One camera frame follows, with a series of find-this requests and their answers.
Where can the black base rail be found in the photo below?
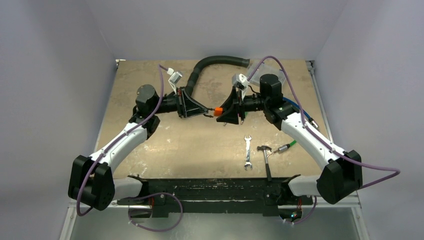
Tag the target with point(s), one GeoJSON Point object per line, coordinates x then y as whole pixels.
{"type": "Point", "coordinates": [247, 195]}

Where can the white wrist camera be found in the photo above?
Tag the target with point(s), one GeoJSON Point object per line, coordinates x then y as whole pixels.
{"type": "Point", "coordinates": [240, 81]}
{"type": "Point", "coordinates": [174, 78]}

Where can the orange black padlock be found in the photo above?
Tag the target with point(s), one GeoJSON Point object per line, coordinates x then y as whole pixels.
{"type": "Point", "coordinates": [214, 112]}

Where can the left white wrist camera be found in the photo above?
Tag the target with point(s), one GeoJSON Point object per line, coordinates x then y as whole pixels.
{"type": "Point", "coordinates": [174, 78]}

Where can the clear plastic organizer box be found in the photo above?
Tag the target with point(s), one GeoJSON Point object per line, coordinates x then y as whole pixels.
{"type": "Point", "coordinates": [263, 69]}

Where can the silver open-end wrench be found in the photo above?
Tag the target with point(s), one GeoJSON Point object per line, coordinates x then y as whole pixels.
{"type": "Point", "coordinates": [248, 163]}

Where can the small black hammer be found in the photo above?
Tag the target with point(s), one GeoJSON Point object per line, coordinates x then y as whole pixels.
{"type": "Point", "coordinates": [265, 150]}

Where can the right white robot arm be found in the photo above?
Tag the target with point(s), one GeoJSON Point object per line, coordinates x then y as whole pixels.
{"type": "Point", "coordinates": [341, 173]}

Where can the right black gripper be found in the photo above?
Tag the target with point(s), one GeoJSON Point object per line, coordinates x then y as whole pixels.
{"type": "Point", "coordinates": [240, 105]}

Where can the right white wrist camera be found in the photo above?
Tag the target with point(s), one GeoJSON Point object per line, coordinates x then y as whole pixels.
{"type": "Point", "coordinates": [240, 81]}

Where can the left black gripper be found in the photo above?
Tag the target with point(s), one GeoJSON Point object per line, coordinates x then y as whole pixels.
{"type": "Point", "coordinates": [187, 106]}

